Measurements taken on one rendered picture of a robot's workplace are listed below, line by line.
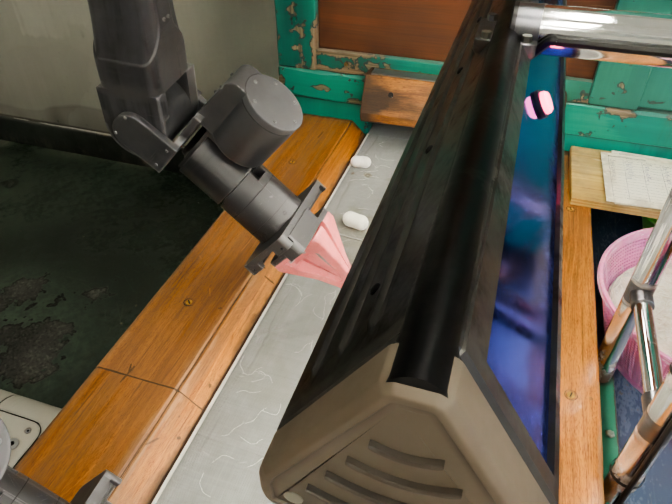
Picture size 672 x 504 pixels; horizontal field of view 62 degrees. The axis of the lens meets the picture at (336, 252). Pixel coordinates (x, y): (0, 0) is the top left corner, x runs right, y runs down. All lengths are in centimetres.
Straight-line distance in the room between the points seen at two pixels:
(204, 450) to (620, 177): 65
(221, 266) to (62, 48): 184
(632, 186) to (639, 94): 14
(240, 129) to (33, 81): 217
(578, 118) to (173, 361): 67
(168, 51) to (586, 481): 49
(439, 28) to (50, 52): 182
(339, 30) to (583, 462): 70
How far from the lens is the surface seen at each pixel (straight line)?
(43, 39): 248
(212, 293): 64
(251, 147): 49
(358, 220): 74
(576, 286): 69
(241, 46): 199
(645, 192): 87
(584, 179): 87
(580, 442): 55
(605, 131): 95
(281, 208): 53
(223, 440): 55
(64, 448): 56
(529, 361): 17
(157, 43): 49
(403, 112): 90
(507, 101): 23
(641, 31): 31
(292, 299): 66
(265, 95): 48
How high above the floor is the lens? 120
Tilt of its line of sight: 40 degrees down
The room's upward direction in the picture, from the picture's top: straight up
